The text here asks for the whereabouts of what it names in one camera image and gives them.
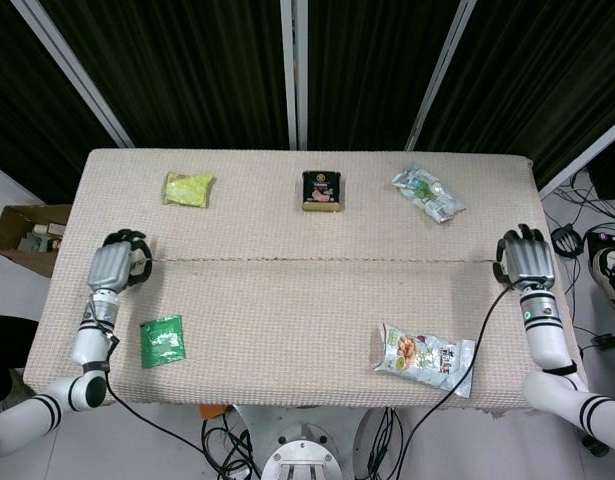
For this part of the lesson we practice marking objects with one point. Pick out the beige woven tablecloth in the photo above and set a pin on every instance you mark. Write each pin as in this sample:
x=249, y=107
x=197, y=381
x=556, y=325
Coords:
x=267, y=325

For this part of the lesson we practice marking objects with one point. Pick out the black trouser leg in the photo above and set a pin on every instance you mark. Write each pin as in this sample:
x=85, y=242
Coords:
x=7, y=350

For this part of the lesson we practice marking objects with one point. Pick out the black power adapter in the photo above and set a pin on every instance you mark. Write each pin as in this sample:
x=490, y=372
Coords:
x=609, y=342

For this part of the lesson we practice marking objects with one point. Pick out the black equipment box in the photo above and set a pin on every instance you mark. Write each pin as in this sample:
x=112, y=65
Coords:
x=612, y=175

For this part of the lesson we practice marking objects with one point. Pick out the black case with purple mark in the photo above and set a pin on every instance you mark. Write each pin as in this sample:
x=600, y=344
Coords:
x=604, y=236

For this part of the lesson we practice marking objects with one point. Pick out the white green snack bag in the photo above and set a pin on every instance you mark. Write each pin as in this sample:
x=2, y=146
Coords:
x=422, y=357

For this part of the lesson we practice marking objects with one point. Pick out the orange tag under table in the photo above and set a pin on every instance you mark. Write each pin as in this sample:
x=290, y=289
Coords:
x=212, y=411

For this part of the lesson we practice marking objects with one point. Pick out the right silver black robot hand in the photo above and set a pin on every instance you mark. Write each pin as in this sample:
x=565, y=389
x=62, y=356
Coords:
x=529, y=262

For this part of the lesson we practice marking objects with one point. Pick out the brown cardboard box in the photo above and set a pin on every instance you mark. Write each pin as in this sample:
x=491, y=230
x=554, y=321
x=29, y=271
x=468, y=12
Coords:
x=12, y=225

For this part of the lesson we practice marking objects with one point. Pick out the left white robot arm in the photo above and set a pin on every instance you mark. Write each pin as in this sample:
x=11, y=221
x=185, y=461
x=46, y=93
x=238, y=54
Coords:
x=89, y=345

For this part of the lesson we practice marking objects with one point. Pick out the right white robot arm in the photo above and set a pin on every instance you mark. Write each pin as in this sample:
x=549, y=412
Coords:
x=547, y=335

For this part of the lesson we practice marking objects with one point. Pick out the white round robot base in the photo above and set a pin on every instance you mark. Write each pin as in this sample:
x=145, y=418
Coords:
x=302, y=450

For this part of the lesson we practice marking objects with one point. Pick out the black round floor device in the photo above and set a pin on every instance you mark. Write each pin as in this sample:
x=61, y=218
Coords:
x=567, y=242

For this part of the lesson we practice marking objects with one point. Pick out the black caster foot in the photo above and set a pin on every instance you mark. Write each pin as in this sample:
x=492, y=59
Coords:
x=594, y=446

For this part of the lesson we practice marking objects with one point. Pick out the black food box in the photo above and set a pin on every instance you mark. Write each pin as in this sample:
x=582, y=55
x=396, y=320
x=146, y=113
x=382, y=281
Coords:
x=321, y=192

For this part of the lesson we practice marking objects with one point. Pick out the white metal frame post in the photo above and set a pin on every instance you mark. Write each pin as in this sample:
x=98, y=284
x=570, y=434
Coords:
x=72, y=70
x=293, y=75
x=582, y=155
x=439, y=70

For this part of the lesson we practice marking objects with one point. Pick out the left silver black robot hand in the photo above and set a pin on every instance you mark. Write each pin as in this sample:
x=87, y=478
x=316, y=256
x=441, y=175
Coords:
x=107, y=265

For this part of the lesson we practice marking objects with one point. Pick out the small crumpled silver snack bag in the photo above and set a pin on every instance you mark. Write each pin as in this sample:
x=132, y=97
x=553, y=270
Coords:
x=427, y=195

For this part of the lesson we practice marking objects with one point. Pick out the dark pleated curtain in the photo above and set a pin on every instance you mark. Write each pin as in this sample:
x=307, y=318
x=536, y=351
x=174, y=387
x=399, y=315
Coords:
x=537, y=65
x=372, y=65
x=187, y=65
x=17, y=100

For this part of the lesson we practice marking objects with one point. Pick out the white black sneaker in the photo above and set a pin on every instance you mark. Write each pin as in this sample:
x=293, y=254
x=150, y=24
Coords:
x=609, y=265

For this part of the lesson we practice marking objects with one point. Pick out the green foil packet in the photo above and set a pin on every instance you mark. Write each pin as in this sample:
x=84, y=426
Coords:
x=162, y=342

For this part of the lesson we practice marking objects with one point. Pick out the yellow green snack bag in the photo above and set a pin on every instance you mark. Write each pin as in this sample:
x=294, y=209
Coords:
x=187, y=189

